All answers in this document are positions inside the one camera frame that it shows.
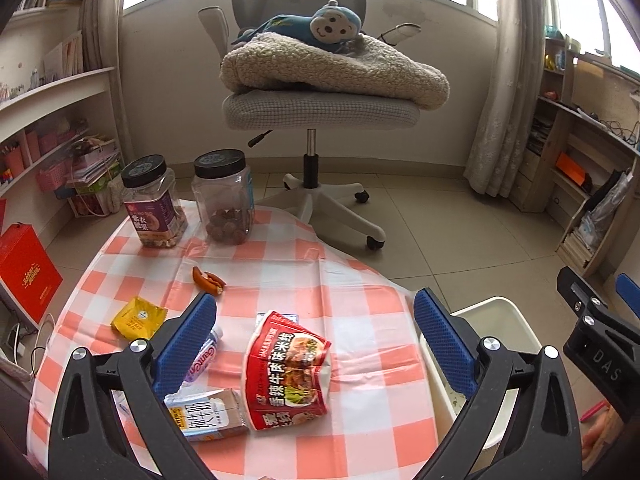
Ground pink white candy tube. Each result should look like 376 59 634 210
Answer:
177 325 224 392

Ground white lace curtain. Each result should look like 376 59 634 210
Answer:
462 0 567 196

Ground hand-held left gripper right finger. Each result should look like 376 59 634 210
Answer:
412 287 586 480

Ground stack of magazines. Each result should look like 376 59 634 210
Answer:
525 117 551 156

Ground beige curtain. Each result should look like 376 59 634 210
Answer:
80 0 134 161

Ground orange checked tablecloth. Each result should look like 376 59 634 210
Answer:
27 197 451 480

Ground purple label nut jar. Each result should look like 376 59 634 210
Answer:
121 155 189 249

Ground yellow snack packet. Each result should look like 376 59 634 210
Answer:
111 296 167 341

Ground wooden shelf desk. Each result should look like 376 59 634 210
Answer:
510 25 640 279

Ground grey office chair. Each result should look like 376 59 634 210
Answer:
197 0 422 251

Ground beige fleece blanket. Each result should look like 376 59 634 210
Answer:
220 31 451 110

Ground milk carton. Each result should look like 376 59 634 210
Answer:
164 387 251 442

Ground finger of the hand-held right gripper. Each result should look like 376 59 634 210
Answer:
556 266 610 315
616 273 640 319

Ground red instant noodle cup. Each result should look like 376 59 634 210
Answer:
241 310 333 432

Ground pink basket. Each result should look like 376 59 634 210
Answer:
37 162 76 192

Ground stack of books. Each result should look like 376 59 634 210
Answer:
561 225 607 267

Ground blue monkey plush toy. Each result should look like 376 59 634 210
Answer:
231 0 365 54

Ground white bookshelf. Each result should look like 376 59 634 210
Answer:
0 0 127 221

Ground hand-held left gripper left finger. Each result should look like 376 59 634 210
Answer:
47 291 236 480

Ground white trash bin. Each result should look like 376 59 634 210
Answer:
419 296 544 461

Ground person's right hand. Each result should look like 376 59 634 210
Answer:
582 417 623 461

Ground clear jar of dried fruit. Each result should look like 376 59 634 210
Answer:
191 149 256 246

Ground red gift box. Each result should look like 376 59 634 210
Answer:
0 223 64 326

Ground orange box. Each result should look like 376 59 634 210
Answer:
556 152 587 186

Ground white cable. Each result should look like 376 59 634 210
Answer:
5 314 57 376

